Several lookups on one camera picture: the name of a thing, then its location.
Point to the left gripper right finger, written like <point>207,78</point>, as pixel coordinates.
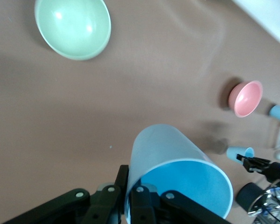
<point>154,210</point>

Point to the pink bowl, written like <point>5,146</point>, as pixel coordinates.
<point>246,100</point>

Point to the brown table cloth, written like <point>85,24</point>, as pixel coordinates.
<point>84,105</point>

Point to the pale green bowl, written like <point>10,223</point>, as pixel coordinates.
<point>72,28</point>

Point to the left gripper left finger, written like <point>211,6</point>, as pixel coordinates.
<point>100,205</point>

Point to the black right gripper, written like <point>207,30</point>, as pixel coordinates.
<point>278,171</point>

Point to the black round pot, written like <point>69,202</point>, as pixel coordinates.
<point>247,196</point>

